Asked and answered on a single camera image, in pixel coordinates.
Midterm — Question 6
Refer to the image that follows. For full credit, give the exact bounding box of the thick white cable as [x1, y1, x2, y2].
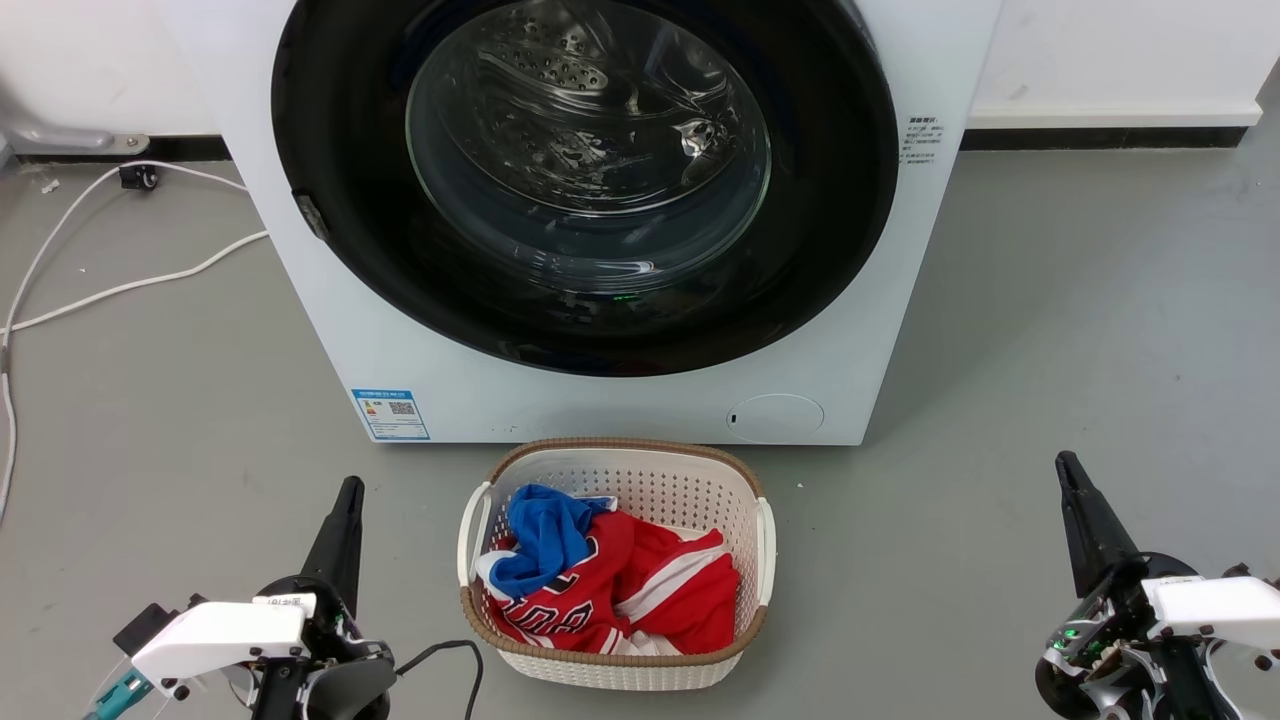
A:
[0, 230, 270, 523]

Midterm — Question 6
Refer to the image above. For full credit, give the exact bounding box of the black round washer door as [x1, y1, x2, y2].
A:
[271, 0, 899, 378]

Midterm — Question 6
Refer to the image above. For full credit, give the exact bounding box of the thin white cable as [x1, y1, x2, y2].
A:
[0, 160, 250, 346]

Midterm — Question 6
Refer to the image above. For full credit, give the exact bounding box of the blue energy label sticker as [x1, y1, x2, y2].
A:
[351, 388, 432, 442]

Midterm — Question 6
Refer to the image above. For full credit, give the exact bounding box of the teal cable connector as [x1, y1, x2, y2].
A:
[85, 670, 157, 720]

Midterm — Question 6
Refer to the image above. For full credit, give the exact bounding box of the white front-load washing machine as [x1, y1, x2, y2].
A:
[150, 0, 1004, 447]

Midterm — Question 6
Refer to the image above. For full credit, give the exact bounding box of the white plastic laundry basket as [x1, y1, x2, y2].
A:
[457, 437, 778, 692]

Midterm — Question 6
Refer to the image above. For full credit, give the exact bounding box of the round white filter cover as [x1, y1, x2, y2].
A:
[726, 393, 826, 445]

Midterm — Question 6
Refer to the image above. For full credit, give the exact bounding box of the steel washing machine drum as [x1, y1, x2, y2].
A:
[407, 0, 772, 269]

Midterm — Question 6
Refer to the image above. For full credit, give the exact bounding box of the red basketball jersey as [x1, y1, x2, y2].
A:
[480, 508, 742, 657]

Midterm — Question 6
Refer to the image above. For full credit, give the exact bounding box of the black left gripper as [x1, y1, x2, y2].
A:
[250, 477, 397, 720]

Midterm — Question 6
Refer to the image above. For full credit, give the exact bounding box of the grey door latch handle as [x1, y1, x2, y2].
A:
[293, 190, 332, 242]

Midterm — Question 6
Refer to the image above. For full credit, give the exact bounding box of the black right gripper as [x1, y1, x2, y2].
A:
[1035, 451, 1243, 720]

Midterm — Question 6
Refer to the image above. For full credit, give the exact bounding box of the grey metal floor bracket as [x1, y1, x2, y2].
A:
[0, 98, 151, 158]

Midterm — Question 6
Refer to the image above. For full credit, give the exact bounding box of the blue garment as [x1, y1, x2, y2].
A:
[490, 484, 619, 601]

